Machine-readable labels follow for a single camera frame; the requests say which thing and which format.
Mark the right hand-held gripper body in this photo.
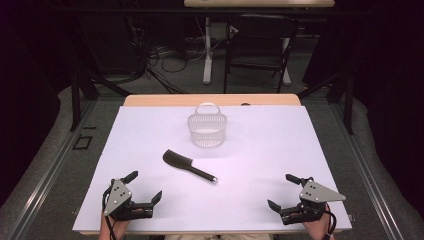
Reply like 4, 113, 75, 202
279, 176, 347, 226

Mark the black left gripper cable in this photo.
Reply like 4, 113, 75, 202
101, 187, 120, 240

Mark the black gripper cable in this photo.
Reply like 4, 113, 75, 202
321, 203, 338, 240
101, 187, 120, 240

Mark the tangle of floor cables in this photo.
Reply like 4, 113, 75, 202
131, 16, 208, 95

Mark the person's left hand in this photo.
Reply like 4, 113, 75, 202
98, 207, 148, 240

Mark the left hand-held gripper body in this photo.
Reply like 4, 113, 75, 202
102, 178, 155, 222

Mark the wooden table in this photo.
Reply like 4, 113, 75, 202
72, 93, 353, 236

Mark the white plastic basket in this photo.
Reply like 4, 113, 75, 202
187, 102, 228, 149

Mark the desk with white legs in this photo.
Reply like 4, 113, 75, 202
183, 0, 336, 86

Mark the aluminium floor rail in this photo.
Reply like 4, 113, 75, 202
333, 99, 406, 240
6, 99, 98, 240

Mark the black folding chair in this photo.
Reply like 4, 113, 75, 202
223, 13, 300, 94

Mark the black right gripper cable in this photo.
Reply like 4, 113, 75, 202
321, 203, 338, 240

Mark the person's right hand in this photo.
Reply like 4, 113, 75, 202
289, 203, 336, 240

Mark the black knife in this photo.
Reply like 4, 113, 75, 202
162, 149, 218, 185

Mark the white table mat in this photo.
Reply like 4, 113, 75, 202
72, 105, 353, 233

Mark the black metal stand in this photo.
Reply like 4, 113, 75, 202
297, 64, 355, 136
69, 64, 132, 133

